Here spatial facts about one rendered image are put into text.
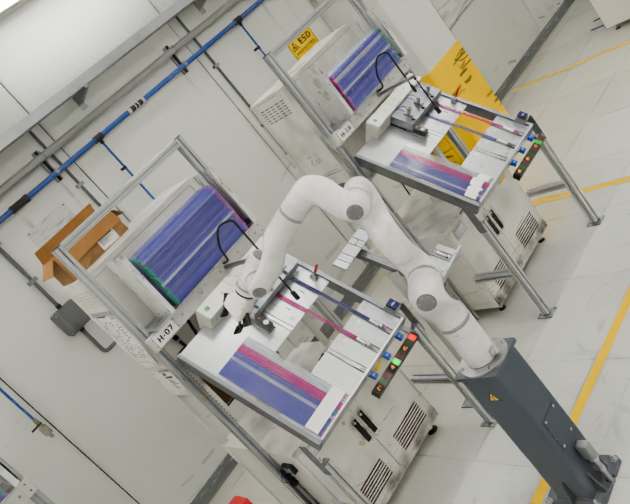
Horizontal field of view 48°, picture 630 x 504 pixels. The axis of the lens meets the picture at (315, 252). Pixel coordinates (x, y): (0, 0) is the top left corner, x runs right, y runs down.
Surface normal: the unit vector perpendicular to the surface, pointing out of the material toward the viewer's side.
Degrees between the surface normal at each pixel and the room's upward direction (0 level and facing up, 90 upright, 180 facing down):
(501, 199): 90
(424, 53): 90
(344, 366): 48
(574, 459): 90
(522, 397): 90
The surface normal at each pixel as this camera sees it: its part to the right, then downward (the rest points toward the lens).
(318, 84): -0.54, 0.67
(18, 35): 0.57, -0.15
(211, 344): 0.00, -0.60
